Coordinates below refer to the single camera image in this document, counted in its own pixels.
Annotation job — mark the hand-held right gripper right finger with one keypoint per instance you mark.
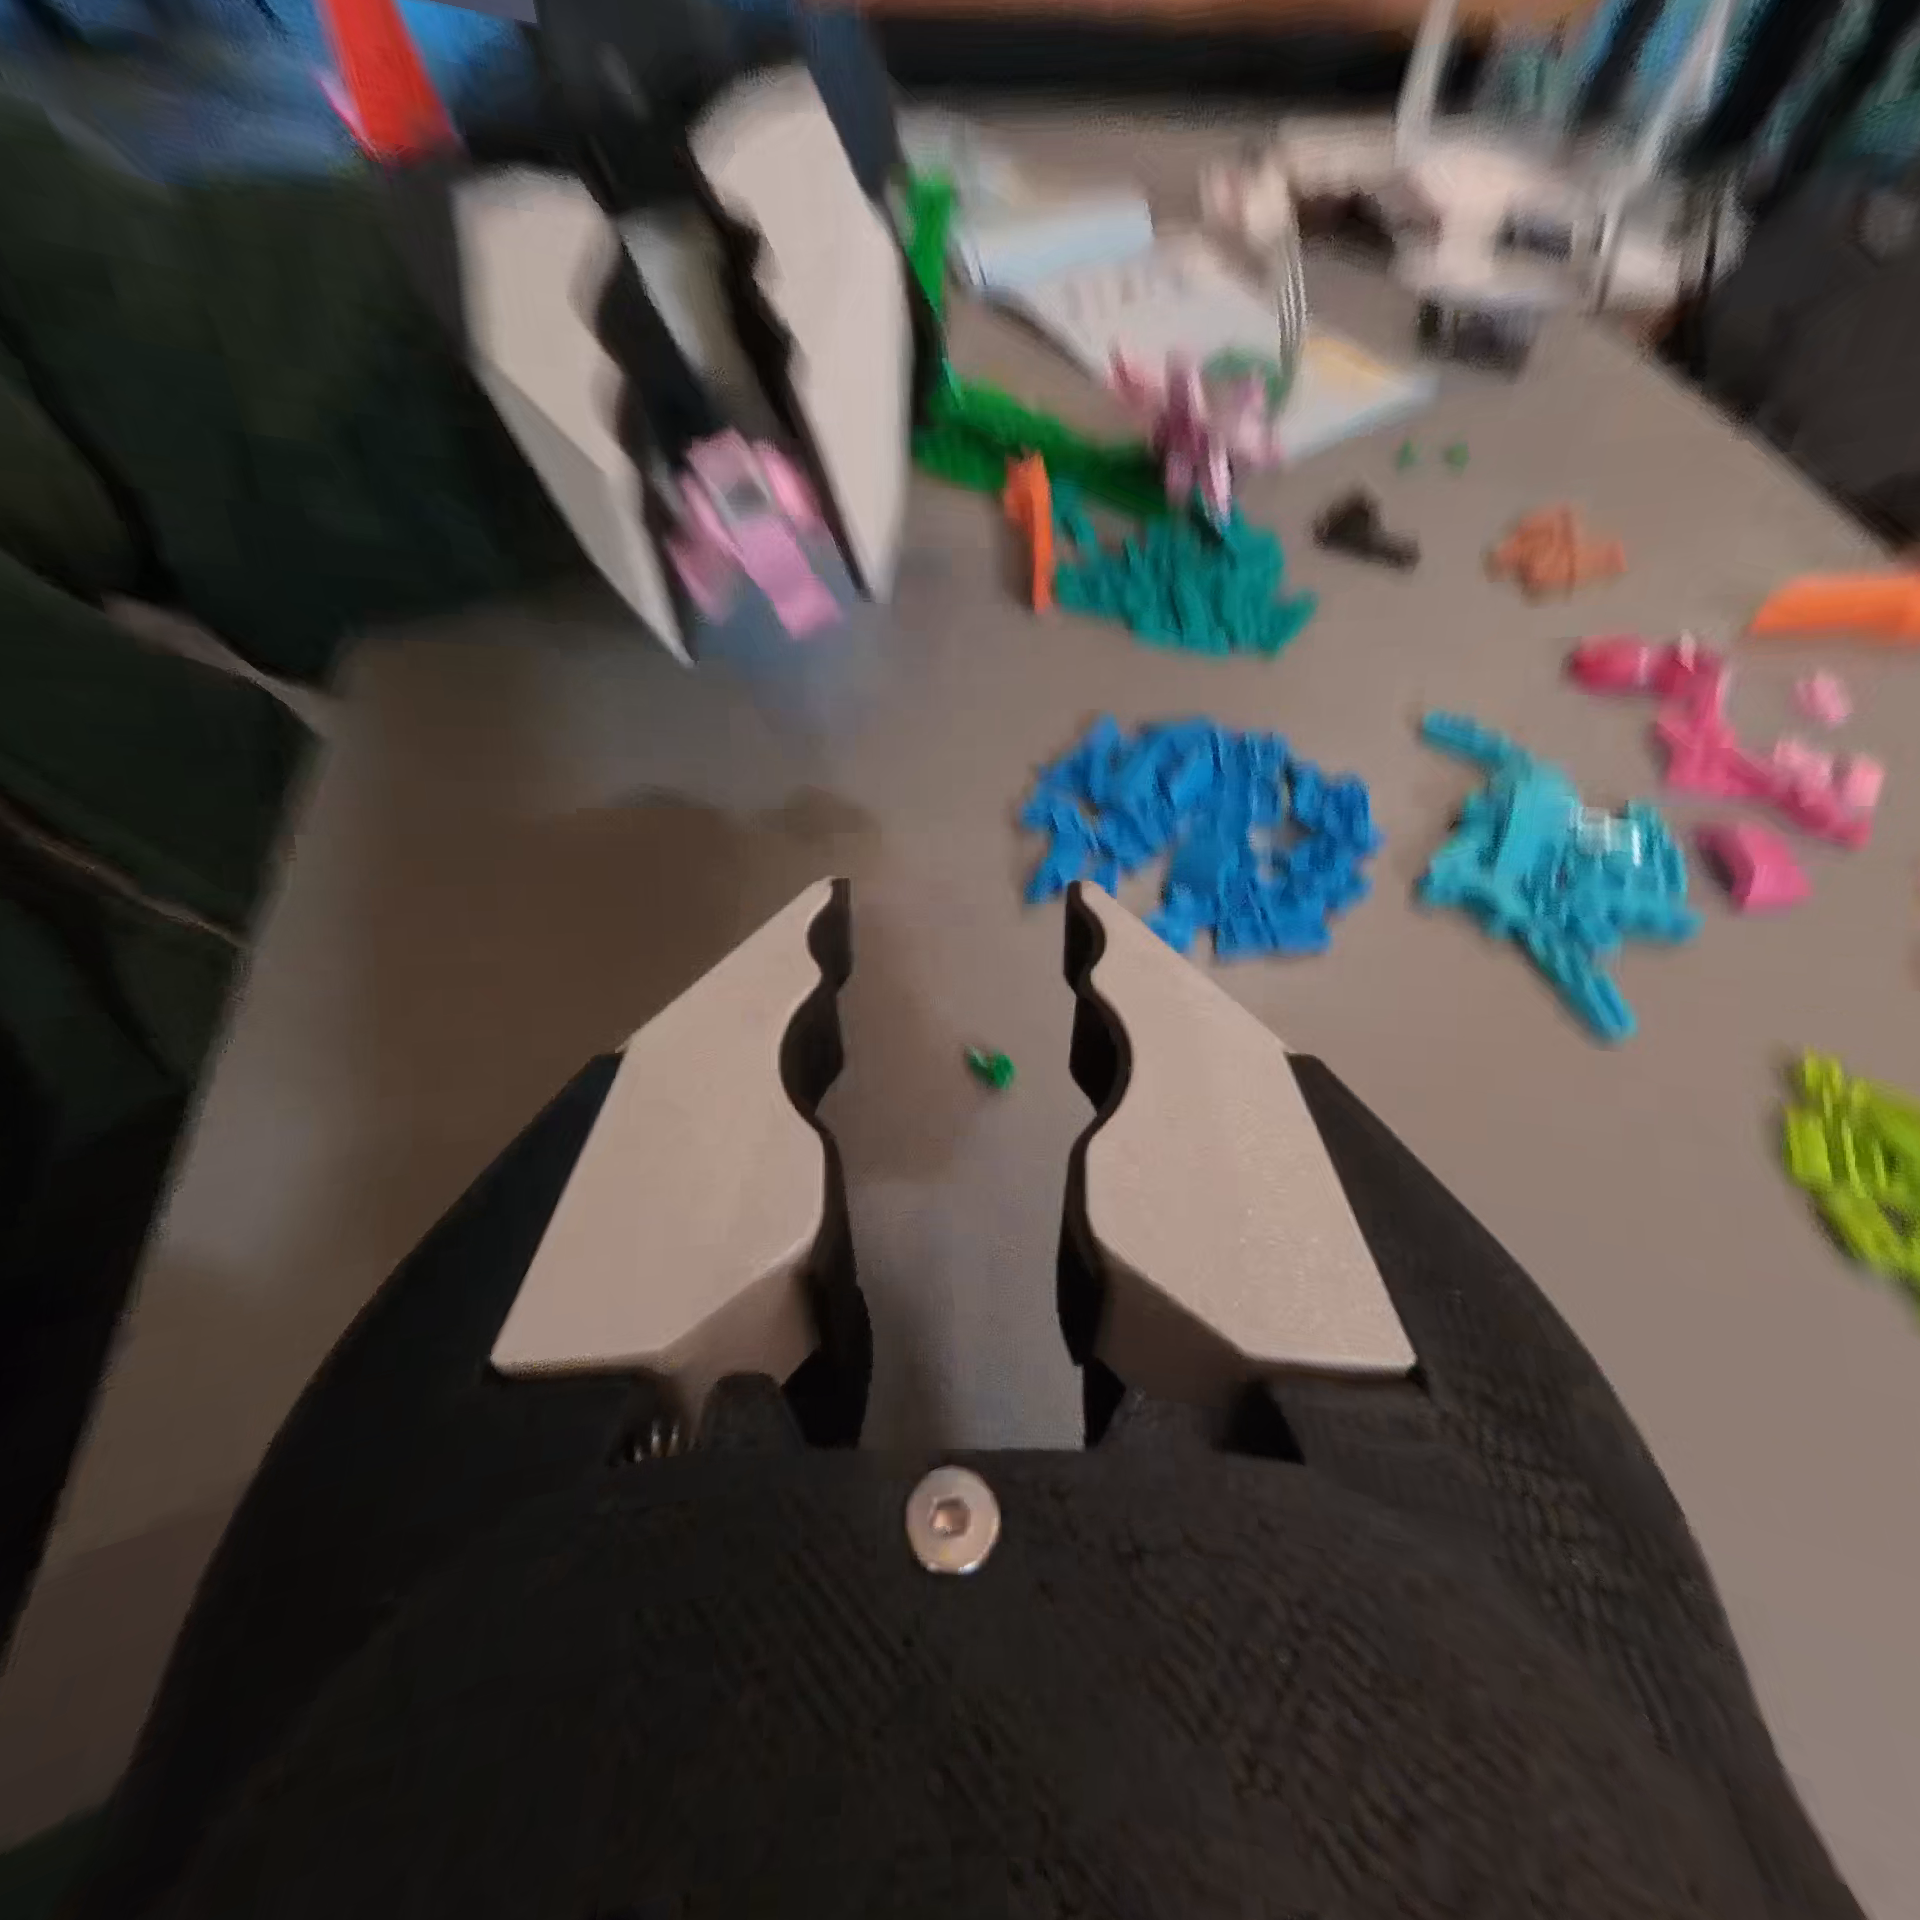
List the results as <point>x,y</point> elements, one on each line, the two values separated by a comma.
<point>1215,1199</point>

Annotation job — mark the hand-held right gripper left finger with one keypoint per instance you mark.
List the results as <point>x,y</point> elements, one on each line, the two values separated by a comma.
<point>675,1199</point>

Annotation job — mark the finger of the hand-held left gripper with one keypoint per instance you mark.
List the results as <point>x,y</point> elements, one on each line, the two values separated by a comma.
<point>843,333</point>
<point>541,333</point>

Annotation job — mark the pink lego assembly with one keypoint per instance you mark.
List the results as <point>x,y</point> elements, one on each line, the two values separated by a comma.
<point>750,521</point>

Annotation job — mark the small green lego piece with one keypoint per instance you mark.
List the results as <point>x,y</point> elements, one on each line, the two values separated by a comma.
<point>990,1068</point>

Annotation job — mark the green lego build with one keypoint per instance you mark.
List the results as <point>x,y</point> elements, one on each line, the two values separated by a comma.
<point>990,432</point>

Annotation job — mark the orange lego brick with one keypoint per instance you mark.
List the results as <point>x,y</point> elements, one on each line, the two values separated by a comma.
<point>1033,521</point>

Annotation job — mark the lego instruction booklet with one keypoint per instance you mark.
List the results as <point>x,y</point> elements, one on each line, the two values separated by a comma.
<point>1138,302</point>

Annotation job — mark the pile of blue lego pieces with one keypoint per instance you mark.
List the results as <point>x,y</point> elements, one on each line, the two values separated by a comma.
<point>1198,829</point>

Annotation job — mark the pink lego flower build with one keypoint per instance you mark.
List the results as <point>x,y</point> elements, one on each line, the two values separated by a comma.
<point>1198,428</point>

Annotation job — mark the pile of teal lego pieces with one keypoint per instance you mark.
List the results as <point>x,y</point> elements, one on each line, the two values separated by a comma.
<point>1181,585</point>

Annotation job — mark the pile of cyan lego pieces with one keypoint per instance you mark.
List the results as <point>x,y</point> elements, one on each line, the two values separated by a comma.
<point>1560,867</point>

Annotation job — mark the dark brown lego pieces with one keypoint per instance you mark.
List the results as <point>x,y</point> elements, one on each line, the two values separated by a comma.
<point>1365,534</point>

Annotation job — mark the pile of lime lego pieces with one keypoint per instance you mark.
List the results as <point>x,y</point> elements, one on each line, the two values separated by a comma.
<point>1870,1171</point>

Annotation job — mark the red object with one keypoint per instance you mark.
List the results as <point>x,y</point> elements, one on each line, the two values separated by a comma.
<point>385,77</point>

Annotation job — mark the blue cloth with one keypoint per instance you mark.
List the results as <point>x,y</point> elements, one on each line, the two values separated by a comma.
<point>177,77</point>

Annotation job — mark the person's dark green clothing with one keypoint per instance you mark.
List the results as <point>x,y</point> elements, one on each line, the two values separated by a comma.
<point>152,597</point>

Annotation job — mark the pile of light orange pieces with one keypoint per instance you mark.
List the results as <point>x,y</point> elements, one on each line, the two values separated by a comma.
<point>1553,551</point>

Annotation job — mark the large orange curved piece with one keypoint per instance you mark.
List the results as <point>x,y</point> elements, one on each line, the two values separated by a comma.
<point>1835,604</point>

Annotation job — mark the dark bag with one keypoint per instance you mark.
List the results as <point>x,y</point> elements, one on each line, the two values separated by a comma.
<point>1817,342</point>

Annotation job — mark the white frame stand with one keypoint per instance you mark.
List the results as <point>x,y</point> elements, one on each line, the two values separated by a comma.
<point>1528,180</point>

